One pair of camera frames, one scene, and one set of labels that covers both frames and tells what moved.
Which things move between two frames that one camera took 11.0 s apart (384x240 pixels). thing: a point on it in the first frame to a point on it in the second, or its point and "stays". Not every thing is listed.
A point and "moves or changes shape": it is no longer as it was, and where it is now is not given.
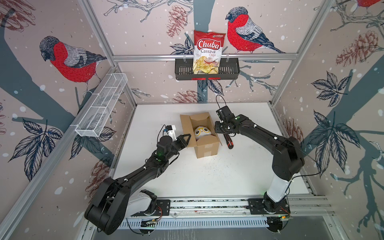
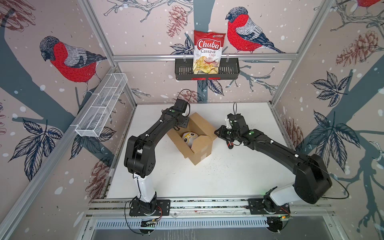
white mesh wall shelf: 91,122 stays
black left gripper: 181,137 to 185,124
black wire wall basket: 184,70 stays
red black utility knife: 229,141 stays
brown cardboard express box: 207,146 moves or changes shape
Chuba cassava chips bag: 207,46 stays
